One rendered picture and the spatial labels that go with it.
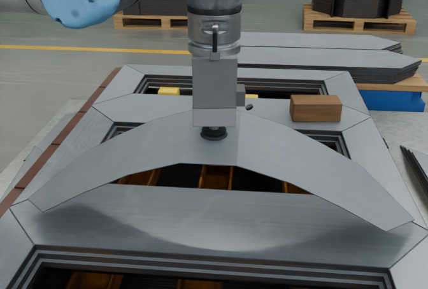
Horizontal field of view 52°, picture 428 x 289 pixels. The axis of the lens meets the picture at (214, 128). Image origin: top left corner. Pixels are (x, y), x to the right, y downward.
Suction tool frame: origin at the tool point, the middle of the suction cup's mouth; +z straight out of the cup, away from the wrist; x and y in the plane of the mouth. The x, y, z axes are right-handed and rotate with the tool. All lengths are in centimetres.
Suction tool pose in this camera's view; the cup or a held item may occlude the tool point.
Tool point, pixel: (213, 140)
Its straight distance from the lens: 70.6
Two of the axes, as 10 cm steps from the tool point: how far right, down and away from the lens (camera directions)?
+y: -0.1, -4.7, 8.8
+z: -0.1, 8.8, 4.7
